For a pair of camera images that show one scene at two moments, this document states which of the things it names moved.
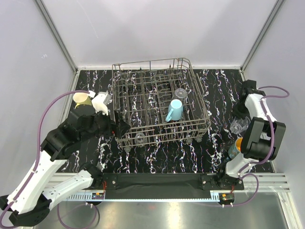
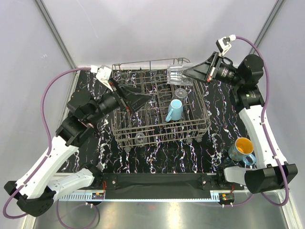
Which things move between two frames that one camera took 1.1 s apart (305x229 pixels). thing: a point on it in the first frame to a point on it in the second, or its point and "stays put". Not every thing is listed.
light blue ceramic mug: x=175 y=110 stays put
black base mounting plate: x=149 y=182 stays put
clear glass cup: x=180 y=92 stays put
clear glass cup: x=140 y=139 stays put
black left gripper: x=117 y=128 to x=129 y=98
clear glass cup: x=239 y=124 to x=174 y=75
